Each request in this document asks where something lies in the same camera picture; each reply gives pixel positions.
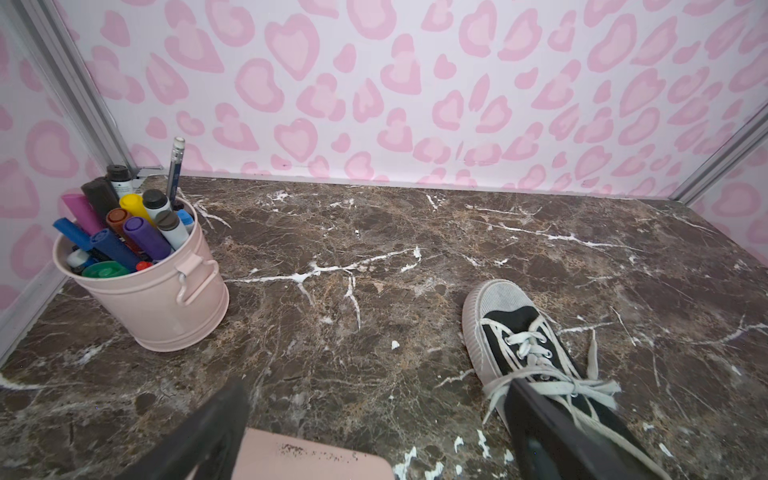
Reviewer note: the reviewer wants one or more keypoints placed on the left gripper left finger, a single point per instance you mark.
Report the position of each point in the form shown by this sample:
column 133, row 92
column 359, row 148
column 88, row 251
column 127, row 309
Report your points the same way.
column 205, row 446

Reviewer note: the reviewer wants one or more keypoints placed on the pens in cup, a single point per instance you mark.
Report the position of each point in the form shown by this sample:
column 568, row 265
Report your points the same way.
column 116, row 233

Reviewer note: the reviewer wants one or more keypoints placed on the diagonal aluminium frame bar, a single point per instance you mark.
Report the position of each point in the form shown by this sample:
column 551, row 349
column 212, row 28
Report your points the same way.
column 45, row 38

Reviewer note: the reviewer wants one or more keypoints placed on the black white sneaker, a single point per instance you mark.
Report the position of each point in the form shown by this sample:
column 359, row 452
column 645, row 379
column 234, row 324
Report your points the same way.
column 501, row 295

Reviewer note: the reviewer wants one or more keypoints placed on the pink rectangular case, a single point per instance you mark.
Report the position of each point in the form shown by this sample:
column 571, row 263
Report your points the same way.
column 265, row 455

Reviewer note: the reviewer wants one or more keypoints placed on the white shoelace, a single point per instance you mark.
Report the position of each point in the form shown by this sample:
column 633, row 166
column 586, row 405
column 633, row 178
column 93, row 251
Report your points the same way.
column 529, row 350

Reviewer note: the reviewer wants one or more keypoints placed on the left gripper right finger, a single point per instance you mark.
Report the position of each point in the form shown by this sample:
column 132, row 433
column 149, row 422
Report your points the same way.
column 548, row 445

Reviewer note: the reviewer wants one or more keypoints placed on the pink pen cup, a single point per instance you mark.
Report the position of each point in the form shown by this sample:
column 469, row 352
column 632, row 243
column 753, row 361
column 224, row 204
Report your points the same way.
column 169, row 306

